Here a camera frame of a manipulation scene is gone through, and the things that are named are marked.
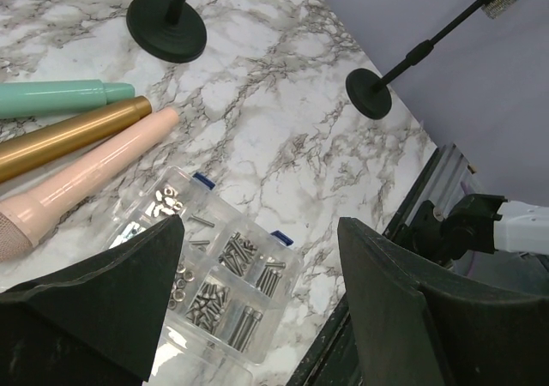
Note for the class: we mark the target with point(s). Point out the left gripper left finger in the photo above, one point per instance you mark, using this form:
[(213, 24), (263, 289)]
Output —
[(96, 322)]

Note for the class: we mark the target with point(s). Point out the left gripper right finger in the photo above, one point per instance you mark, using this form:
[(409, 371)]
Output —
[(417, 323)]

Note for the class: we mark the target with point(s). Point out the pink microphone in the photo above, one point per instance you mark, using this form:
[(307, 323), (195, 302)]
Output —
[(28, 216)]

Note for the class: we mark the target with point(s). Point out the gold microphone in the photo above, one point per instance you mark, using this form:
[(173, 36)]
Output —
[(24, 153)]

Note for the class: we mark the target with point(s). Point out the black stand holding glitter mic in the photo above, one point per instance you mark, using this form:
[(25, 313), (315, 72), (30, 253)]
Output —
[(369, 92)]

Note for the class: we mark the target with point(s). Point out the teal microphone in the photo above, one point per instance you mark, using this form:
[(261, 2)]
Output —
[(44, 98)]

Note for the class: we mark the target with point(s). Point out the black stand holding teal mic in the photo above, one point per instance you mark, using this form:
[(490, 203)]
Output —
[(170, 30)]

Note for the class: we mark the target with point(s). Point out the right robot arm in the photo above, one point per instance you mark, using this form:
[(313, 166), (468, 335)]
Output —
[(480, 223)]

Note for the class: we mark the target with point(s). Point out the clear plastic screw box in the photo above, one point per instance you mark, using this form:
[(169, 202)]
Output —
[(232, 285)]

